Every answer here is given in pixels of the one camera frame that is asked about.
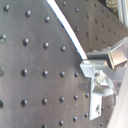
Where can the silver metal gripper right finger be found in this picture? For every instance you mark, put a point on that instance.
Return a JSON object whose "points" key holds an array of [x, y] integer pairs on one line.
{"points": [[114, 55]]}

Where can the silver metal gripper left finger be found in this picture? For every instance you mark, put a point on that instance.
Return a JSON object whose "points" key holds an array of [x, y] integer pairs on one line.
{"points": [[95, 69]]}

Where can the silver metal cable clip bracket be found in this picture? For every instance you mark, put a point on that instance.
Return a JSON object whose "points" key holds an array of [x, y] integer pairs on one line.
{"points": [[101, 86]]}

